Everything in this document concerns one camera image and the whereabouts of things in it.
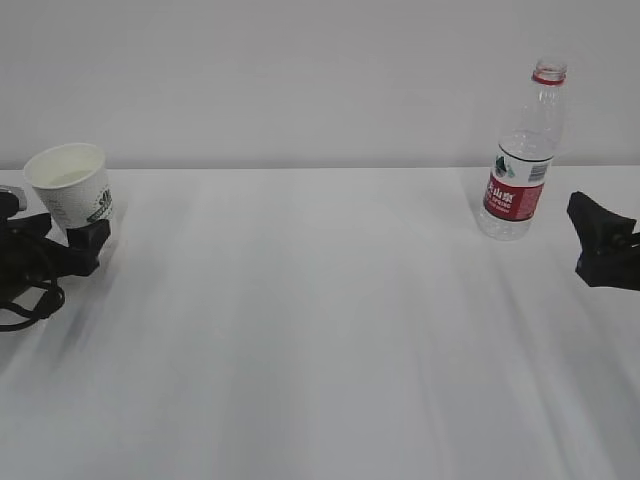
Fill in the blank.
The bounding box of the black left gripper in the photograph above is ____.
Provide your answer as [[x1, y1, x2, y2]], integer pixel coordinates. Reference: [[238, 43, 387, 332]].
[[1, 213, 111, 295]]

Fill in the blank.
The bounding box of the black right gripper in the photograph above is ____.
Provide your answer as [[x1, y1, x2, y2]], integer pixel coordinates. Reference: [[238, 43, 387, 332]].
[[567, 191, 639, 290]]

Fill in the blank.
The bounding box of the white paper cup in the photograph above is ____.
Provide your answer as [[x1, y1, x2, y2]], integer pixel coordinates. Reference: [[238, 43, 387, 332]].
[[23, 143, 114, 231]]

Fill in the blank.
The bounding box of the Nongfu Spring water bottle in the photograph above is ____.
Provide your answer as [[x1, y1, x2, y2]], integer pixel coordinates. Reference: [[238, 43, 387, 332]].
[[477, 58, 567, 241]]

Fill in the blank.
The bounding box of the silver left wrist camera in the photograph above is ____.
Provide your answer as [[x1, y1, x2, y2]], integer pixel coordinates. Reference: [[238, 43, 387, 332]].
[[0, 185, 27, 218]]

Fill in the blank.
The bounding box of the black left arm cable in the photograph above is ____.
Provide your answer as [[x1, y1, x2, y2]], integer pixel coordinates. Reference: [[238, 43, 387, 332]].
[[0, 239, 66, 332]]

